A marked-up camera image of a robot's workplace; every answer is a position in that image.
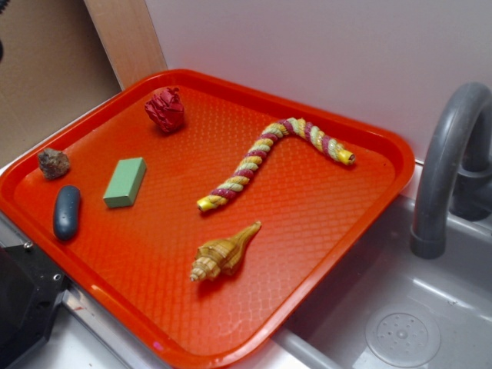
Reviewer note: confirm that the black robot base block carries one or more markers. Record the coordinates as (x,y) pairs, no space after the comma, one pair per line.
(32,289)

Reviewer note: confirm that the rough brown rock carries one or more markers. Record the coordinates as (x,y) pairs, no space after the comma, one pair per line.
(53,163)

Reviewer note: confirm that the orange plastic tray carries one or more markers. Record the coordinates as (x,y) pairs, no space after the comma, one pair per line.
(136,261)

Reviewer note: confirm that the tan spiral seashell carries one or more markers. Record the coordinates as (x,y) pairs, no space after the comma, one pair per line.
(222,256)

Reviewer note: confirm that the crumpled red paper ball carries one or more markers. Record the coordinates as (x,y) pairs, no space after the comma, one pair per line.
(166,110)

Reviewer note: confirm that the green rectangular block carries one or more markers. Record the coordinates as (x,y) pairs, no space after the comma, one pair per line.
(125,182)

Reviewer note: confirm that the smooth dark grey stone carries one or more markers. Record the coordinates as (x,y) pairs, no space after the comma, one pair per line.
(66,213)

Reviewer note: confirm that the grey plastic sink basin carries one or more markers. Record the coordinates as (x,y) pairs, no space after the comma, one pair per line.
(383,307)

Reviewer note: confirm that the light wooden board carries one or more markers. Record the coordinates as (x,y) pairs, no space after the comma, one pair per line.
(129,39)

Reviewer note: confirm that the grey toy faucet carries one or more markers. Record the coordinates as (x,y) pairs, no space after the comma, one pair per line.
(456,176)

